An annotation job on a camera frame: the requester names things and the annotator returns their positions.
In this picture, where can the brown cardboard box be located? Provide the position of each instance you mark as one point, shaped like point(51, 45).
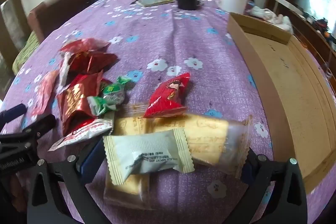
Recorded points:
point(294, 98)

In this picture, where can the brown chair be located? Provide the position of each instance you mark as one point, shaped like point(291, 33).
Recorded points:
point(57, 8)

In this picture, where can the thin booklet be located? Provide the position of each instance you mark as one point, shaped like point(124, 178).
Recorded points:
point(155, 1)

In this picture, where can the red cartoon snack packet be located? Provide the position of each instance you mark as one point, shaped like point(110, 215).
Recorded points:
point(166, 98)

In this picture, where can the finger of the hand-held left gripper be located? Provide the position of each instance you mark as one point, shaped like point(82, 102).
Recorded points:
point(14, 111)
point(42, 125)

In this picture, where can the clear biscuit packet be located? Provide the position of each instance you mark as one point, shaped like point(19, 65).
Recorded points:
point(207, 132)
point(131, 187)

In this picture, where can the red gold foil snack packet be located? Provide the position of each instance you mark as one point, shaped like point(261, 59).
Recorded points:
point(74, 100)

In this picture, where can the wooden door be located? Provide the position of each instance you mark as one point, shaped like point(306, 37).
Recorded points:
point(10, 29)

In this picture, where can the white crumpled cloth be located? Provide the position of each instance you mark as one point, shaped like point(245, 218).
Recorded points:
point(273, 18)

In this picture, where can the pink snack packet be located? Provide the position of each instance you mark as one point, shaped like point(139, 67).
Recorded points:
point(44, 92)

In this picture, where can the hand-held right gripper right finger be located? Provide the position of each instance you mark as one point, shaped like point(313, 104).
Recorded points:
point(248, 170)

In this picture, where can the green seat cushion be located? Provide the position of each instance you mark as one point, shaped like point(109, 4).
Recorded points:
point(26, 53)

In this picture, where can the cream white snack packet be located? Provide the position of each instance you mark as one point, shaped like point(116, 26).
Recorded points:
point(147, 153)

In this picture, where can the white red snack packet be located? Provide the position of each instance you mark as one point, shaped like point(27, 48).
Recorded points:
point(84, 132)

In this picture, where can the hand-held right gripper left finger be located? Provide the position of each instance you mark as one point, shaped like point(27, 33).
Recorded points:
point(90, 161)

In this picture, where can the purple floral tablecloth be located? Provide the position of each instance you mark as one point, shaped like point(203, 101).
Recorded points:
point(162, 37)

